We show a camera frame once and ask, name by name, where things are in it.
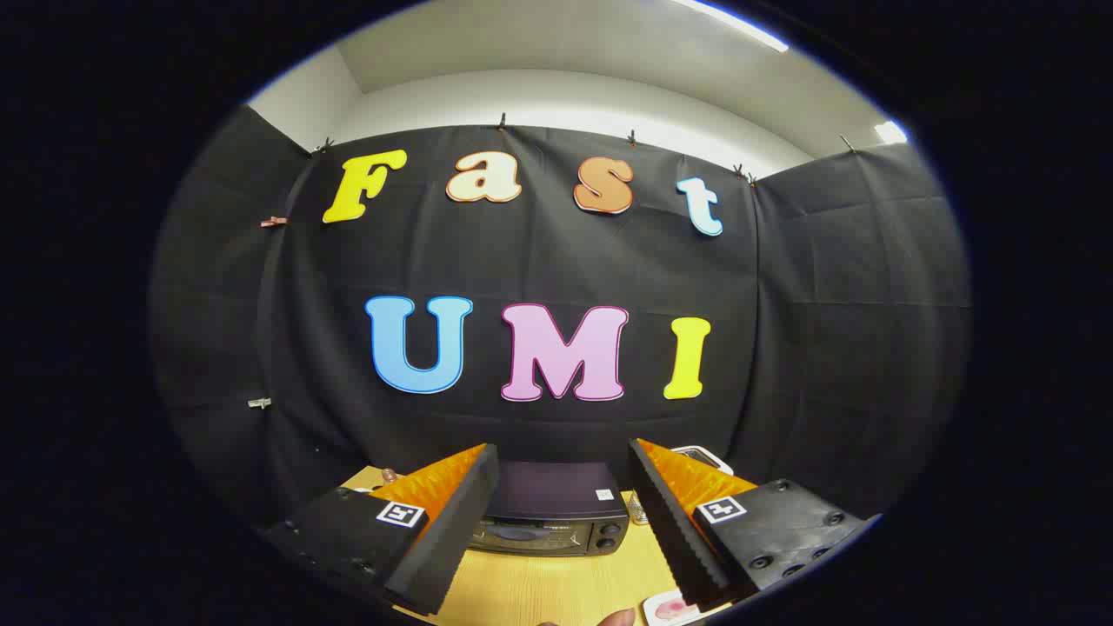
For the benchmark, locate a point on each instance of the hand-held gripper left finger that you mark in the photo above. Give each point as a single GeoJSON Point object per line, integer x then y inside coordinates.
{"type": "Point", "coordinates": [452, 530]}

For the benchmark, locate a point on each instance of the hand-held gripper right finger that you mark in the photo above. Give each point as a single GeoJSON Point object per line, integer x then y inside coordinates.
{"type": "Point", "coordinates": [674, 530]}

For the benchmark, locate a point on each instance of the pink round meat slice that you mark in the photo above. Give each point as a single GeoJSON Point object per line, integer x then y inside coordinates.
{"type": "Point", "coordinates": [671, 609]}

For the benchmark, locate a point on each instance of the white square plate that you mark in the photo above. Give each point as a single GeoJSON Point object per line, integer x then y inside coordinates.
{"type": "Point", "coordinates": [650, 606]}

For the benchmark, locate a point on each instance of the black toaster oven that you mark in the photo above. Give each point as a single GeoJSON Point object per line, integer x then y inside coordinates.
{"type": "Point", "coordinates": [556, 491]}

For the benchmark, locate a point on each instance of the white bread toaster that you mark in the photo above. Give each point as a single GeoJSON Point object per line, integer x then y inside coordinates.
{"type": "Point", "coordinates": [700, 452]}

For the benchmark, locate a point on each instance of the small glass jar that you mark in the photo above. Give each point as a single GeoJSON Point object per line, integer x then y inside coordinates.
{"type": "Point", "coordinates": [638, 510]}

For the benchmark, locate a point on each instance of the brown cloth clip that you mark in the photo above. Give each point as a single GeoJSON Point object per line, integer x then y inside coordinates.
{"type": "Point", "coordinates": [272, 222]}

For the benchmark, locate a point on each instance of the row of black cloth clips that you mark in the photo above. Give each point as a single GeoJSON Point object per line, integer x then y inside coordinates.
{"type": "Point", "coordinates": [502, 123]}

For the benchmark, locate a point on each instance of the small bright ceiling light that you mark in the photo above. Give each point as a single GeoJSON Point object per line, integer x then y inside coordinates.
{"type": "Point", "coordinates": [891, 132]}

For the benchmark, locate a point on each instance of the long ceiling light strip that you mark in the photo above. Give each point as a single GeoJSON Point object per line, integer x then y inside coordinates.
{"type": "Point", "coordinates": [739, 26]}

